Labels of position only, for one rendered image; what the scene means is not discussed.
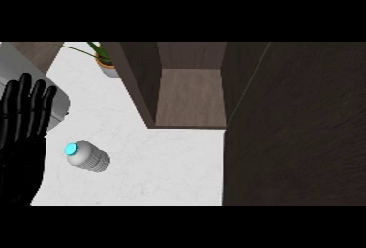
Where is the dark wooden cabinet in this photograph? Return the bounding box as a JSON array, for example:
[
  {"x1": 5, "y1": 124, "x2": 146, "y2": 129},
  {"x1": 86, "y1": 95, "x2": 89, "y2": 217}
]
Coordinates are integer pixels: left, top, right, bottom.
[{"x1": 100, "y1": 42, "x2": 272, "y2": 131}]

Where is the green potted plant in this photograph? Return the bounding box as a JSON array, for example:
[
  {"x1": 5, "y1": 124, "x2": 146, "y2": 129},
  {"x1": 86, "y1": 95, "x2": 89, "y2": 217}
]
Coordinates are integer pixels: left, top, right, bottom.
[{"x1": 62, "y1": 42, "x2": 120, "y2": 78}]

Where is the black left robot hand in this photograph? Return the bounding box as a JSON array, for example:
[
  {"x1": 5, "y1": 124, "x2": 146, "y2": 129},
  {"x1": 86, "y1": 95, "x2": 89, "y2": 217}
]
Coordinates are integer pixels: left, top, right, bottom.
[{"x1": 0, "y1": 72, "x2": 59, "y2": 207}]

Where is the pale grey appliance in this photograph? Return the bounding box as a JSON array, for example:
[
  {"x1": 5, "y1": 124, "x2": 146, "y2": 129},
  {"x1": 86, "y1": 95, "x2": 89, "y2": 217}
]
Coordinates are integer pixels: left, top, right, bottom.
[{"x1": 0, "y1": 42, "x2": 71, "y2": 133}]

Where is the dark wooden cabinet door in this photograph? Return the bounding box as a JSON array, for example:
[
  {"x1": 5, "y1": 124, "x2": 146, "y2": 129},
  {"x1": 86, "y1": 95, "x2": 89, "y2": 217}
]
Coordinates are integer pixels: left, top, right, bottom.
[{"x1": 220, "y1": 42, "x2": 366, "y2": 207}]

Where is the clear bottle with blue cap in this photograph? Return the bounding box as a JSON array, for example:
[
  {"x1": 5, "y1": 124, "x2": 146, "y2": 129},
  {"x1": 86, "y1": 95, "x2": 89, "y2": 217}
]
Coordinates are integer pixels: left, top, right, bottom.
[{"x1": 65, "y1": 140, "x2": 112, "y2": 173}]

